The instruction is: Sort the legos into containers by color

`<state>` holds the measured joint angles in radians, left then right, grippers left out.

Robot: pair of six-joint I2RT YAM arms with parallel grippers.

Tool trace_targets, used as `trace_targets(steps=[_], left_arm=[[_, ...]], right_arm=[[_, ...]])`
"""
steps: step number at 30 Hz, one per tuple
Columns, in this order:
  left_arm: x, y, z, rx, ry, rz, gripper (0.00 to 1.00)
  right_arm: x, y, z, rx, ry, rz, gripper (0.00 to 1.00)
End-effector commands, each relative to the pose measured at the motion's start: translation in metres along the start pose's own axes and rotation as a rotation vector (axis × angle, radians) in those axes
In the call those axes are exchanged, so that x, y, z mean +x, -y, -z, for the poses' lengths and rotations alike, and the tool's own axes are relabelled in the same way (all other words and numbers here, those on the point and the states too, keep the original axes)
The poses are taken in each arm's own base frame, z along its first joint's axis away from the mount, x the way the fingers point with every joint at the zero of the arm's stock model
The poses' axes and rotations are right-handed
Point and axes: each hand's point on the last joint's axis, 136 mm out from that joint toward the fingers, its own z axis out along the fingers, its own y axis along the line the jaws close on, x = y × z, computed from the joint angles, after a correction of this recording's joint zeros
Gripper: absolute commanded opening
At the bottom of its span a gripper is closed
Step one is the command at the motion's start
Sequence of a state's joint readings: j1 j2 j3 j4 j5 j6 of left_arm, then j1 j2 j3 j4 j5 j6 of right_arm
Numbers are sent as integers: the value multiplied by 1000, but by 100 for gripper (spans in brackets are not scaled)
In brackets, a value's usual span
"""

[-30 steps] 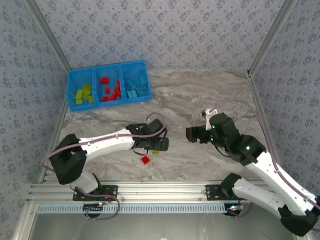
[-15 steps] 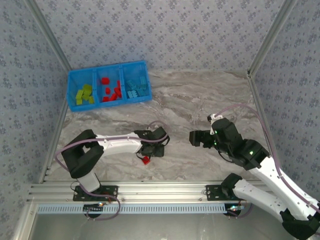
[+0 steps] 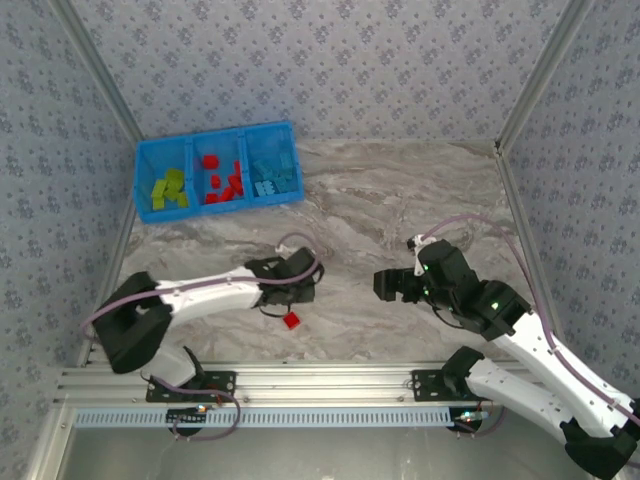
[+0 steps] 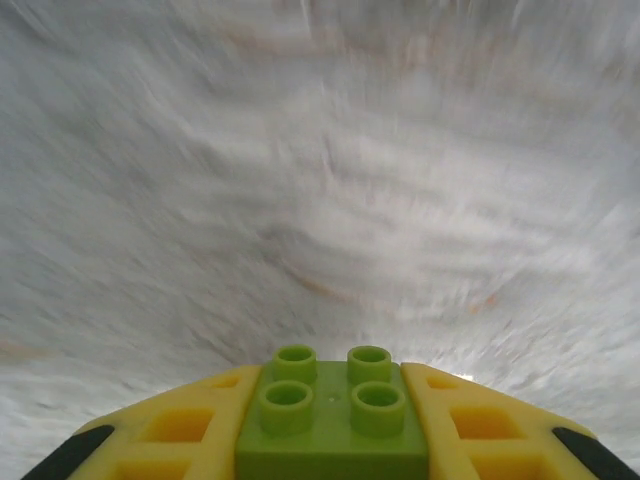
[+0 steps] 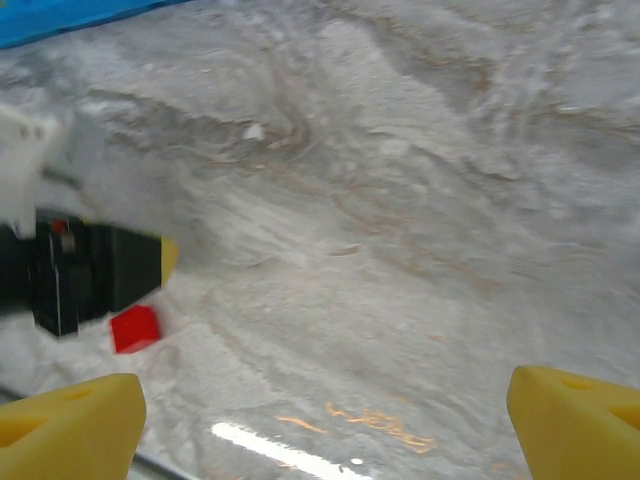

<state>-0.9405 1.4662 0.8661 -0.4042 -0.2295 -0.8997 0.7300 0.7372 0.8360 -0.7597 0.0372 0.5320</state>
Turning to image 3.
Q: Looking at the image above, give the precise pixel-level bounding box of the blue three-compartment plastic bin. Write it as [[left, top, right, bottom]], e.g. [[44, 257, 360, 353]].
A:
[[133, 121, 305, 225]]

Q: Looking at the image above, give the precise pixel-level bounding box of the grey metal panel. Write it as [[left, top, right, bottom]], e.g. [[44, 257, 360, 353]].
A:
[[24, 424, 621, 480]]

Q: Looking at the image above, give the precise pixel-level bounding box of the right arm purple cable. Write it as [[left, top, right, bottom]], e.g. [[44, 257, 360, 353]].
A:
[[412, 213, 640, 439]]

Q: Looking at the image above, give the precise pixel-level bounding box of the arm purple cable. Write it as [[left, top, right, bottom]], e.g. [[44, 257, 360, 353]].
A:
[[79, 231, 326, 442], [412, 213, 640, 439]]

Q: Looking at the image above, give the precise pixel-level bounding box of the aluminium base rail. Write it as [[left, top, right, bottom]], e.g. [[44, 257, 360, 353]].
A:
[[54, 363, 551, 405]]

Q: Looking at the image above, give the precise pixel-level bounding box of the aluminium table side rail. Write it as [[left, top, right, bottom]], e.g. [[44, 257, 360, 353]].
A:
[[494, 144, 569, 351], [77, 142, 146, 369]]

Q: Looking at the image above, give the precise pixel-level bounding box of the slotted cable duct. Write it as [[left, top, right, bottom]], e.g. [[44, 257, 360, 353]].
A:
[[73, 406, 464, 430]]

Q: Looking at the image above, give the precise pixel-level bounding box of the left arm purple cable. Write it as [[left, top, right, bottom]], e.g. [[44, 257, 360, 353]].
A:
[[79, 231, 326, 442]]

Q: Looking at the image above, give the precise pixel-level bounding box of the aluminium frame post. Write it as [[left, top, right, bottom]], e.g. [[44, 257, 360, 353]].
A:
[[493, 0, 600, 151], [49, 0, 147, 146]]

